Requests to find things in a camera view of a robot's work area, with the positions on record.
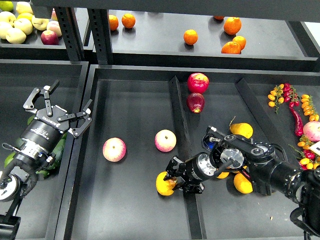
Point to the pale peach on shelf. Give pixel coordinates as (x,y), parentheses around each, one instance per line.
(55,27)

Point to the black shelf post right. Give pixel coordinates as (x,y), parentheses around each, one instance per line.
(100,29)

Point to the yellow apple far left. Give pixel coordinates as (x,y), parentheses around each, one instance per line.
(4,27)

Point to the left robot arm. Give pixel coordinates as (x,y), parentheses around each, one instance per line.
(36,151)

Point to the bright red apple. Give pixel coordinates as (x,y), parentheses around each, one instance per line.
(197,83)

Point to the orange tomato vine left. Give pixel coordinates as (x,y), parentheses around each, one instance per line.
(276,98)

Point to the black shelf post left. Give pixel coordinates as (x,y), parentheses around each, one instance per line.
(70,33)

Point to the black tray divider right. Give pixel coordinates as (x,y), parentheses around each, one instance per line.
(263,120)

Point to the dark avocado bottom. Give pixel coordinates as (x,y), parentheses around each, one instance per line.
(43,175)

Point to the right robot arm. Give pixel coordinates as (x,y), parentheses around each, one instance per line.
(264,165)

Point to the white price tag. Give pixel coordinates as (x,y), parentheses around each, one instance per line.
(315,148)

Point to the dark red apple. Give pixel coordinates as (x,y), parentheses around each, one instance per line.
(195,102)

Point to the black tray divider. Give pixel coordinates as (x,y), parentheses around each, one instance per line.
(263,120)
(193,210)

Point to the red chili pepper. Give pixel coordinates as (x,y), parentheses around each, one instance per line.
(298,124)

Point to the mixed cherry tomatoes lower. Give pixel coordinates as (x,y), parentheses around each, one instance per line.
(307,159)

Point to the yellow apple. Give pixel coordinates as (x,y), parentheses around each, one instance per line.
(24,25)
(15,36)
(40,23)
(8,17)
(4,27)

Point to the green avocado top left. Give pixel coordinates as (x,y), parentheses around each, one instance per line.
(30,119)

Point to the pink apple left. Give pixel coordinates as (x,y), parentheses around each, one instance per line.
(114,149)

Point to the green avocado right lower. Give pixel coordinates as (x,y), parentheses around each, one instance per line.
(58,151)

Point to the yellow pear upper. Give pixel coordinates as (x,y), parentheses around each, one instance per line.
(243,129)

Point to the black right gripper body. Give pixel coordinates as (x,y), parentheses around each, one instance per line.
(198,169)

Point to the yellow lemon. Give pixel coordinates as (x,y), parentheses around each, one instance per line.
(25,15)

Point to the red apple on shelf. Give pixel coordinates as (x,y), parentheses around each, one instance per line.
(49,37)

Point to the pale apple top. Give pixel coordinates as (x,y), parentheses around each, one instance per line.
(23,7)

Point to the black tray divider left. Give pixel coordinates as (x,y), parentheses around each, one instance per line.
(193,210)

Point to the yellow apple front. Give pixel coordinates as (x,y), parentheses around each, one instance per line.
(15,36)

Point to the light green avocado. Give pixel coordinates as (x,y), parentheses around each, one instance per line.
(8,159)

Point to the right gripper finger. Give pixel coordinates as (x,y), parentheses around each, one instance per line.
(190,187)
(175,168)

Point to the pink apple centre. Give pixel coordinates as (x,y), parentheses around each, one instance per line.
(165,140)

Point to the yellow pear far left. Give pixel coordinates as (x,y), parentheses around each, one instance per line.
(223,175)

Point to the green lime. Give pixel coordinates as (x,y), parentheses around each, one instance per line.
(6,6)

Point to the orange far left shelf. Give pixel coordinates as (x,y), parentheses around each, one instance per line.
(113,22)

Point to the red cherry tomato bunch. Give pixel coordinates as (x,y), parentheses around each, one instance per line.
(290,95)

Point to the pink apple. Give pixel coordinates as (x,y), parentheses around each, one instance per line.
(165,140)
(114,149)

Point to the yellow apple left top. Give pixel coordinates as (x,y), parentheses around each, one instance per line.
(8,17)

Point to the yellow pear with stem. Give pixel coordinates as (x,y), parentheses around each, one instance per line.
(165,187)

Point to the yellow pear lower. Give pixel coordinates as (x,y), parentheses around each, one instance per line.
(242,184)

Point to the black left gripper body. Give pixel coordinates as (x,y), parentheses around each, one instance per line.
(46,131)

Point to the black shelf post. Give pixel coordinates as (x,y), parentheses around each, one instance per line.
(70,33)
(100,29)

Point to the yellow apple middle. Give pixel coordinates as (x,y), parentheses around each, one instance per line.
(24,25)

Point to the yellow apple right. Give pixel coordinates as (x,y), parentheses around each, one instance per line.
(40,23)

